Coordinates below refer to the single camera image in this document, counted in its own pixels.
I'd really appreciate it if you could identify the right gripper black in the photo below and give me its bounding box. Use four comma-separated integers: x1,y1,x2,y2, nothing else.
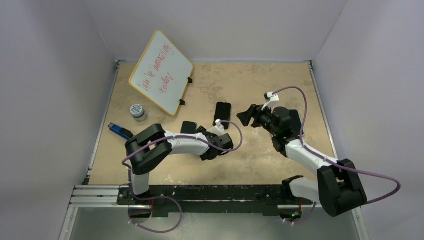
237,102,279,136

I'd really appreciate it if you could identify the black phone case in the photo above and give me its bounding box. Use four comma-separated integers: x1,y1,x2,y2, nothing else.
180,121,197,134

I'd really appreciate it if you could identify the phone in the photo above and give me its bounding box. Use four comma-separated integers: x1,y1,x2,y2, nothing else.
213,101,232,125
289,109,305,137

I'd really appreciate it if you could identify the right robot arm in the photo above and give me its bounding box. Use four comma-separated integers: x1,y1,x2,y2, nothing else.
236,104,368,217

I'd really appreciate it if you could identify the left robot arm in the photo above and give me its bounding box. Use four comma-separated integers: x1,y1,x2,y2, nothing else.
124,124,234,205

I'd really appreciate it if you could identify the phone in blue case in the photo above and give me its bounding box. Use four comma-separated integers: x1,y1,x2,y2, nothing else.
289,109,305,137

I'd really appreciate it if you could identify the small grey tape roll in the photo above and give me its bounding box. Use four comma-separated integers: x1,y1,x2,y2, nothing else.
129,103,147,122

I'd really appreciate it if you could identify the blue black stapler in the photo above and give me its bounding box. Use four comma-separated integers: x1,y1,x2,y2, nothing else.
108,123,134,140

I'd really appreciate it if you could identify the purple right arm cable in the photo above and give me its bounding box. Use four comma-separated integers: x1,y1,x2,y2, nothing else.
264,86,402,226

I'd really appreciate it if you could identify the white board yellow frame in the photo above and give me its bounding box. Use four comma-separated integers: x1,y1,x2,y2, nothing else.
128,30,194,116

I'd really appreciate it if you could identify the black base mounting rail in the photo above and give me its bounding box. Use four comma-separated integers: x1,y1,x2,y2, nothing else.
117,184,312,218

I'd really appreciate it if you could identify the aluminium frame rail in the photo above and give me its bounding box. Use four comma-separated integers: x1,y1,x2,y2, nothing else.
68,185,119,208

